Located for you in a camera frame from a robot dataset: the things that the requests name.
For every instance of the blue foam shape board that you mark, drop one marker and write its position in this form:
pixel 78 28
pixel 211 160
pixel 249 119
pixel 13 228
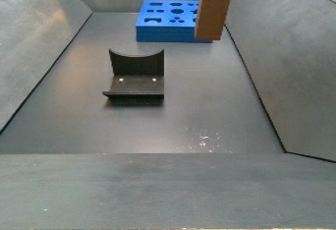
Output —
pixel 167 21

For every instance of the black arch holder bracket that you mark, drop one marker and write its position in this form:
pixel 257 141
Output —
pixel 138 75

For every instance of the brown arch block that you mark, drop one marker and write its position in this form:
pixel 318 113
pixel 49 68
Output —
pixel 211 18

